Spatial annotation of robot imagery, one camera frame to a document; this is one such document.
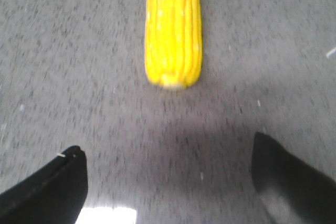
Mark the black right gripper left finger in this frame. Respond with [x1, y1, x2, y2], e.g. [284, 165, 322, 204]
[1, 145, 88, 223]

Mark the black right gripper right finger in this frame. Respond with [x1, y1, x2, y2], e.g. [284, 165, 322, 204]
[251, 132, 335, 223]

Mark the yellow corn cob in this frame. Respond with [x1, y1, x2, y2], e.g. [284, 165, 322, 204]
[144, 0, 203, 89]

